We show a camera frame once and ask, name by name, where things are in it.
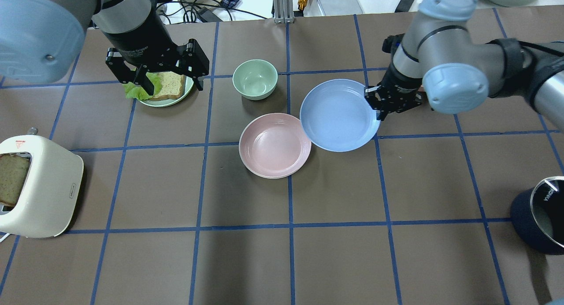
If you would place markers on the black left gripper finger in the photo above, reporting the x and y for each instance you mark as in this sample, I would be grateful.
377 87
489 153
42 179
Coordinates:
196 72
140 79

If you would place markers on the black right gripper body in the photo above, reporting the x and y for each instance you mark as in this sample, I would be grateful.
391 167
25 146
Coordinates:
402 81

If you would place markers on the green lettuce leaf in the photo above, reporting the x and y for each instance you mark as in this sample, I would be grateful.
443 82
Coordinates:
137 92

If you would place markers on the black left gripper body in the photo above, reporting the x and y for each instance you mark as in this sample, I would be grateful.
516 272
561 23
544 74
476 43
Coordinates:
137 39

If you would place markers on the bread slice in toaster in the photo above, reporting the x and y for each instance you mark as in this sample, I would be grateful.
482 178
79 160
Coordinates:
13 173

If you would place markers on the cream white toaster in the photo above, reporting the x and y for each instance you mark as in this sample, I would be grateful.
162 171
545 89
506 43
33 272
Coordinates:
49 192

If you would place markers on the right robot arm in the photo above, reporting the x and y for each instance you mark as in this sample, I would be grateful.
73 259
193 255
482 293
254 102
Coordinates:
437 54

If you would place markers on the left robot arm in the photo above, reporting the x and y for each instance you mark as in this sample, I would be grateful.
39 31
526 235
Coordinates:
40 39

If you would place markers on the dark blue saucepan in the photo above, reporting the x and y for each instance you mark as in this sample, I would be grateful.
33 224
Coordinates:
523 222

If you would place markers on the mint green bowl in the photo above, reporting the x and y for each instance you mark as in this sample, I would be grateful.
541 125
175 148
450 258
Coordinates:
255 79

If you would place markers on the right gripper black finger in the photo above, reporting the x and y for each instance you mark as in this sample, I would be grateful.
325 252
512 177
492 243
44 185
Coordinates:
371 96
383 112

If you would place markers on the bread slice on plate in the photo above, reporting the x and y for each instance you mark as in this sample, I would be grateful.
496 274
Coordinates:
174 86

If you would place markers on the blue plate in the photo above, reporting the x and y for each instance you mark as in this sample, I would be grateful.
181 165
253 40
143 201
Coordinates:
336 117

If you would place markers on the pink plate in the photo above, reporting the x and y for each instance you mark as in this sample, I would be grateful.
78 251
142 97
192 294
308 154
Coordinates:
274 140

